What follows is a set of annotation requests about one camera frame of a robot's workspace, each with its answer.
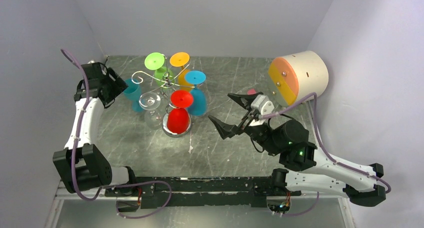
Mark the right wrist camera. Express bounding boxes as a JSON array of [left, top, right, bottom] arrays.
[[249, 93, 275, 127]]

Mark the red plastic wine glass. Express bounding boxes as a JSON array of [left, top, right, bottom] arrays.
[[166, 90, 194, 135]]

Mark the blue plastic wine glass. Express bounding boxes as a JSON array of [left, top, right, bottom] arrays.
[[184, 70, 208, 116], [123, 78, 144, 113]]

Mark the green plastic wine glass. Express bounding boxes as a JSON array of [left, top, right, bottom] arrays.
[[144, 52, 174, 87]]

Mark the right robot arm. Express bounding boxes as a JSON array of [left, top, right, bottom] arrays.
[[208, 92, 392, 207]]

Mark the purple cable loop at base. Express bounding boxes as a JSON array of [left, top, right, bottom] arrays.
[[115, 180, 173, 220]]

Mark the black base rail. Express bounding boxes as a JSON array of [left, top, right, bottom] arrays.
[[104, 176, 301, 209]]

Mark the clear wine glass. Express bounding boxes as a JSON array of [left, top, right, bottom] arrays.
[[138, 91, 163, 130]]

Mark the cream cylinder with orange face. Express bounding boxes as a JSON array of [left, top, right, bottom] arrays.
[[267, 50, 329, 107]]

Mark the pink small block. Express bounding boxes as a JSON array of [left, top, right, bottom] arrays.
[[247, 89, 257, 95]]

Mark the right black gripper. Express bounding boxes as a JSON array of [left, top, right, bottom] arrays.
[[208, 92, 282, 157]]

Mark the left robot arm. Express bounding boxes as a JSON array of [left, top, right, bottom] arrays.
[[52, 62, 139, 196]]

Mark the orange plastic wine glass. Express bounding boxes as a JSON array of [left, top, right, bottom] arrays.
[[169, 51, 193, 92]]

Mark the chrome wine glass rack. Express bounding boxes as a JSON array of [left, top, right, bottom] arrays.
[[131, 54, 204, 138]]

